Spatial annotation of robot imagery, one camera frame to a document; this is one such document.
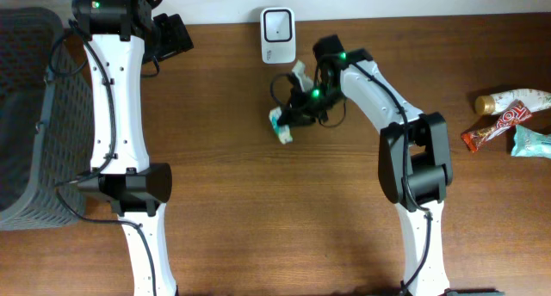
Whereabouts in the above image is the small teal tissue pack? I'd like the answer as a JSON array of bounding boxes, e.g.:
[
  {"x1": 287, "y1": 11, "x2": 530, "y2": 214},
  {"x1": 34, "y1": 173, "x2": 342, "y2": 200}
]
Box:
[{"x1": 269, "y1": 107, "x2": 293, "y2": 145}]

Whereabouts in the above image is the red snack packet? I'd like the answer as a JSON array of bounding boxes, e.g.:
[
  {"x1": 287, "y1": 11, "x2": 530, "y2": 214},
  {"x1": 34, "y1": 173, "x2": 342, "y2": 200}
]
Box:
[{"x1": 461, "y1": 100, "x2": 532, "y2": 152}]

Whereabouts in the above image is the teal snack packet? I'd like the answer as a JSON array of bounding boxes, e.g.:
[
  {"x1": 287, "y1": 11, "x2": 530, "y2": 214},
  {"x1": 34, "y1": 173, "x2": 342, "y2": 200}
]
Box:
[{"x1": 511, "y1": 125, "x2": 551, "y2": 158}]

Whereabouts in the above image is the white tube with gold cap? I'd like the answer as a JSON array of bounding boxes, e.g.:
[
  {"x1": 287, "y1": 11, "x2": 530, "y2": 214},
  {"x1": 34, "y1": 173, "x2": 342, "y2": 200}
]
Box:
[{"x1": 474, "y1": 89, "x2": 550, "y2": 115}]

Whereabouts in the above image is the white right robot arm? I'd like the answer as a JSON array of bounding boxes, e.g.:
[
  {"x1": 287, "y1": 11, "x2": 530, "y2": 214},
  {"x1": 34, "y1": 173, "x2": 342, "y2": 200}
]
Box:
[{"x1": 269, "y1": 35, "x2": 453, "y2": 295}]

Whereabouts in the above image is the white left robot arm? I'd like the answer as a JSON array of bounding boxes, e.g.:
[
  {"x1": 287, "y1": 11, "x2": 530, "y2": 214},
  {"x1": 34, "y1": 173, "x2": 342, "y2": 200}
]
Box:
[{"x1": 71, "y1": 0, "x2": 194, "y2": 295}]

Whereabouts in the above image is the grey plastic mesh basket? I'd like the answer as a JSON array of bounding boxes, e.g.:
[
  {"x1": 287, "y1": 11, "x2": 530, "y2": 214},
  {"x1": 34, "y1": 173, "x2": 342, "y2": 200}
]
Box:
[{"x1": 1, "y1": 8, "x2": 94, "y2": 231}]

